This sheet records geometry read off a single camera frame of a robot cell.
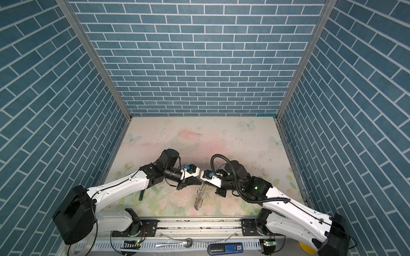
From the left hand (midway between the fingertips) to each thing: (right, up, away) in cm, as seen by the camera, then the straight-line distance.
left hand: (199, 182), depth 74 cm
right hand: (+2, +2, -3) cm, 5 cm away
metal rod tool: (-4, -25, -5) cm, 26 cm away
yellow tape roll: (+47, -27, -6) cm, 55 cm away
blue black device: (+11, -25, -9) cm, 28 cm away
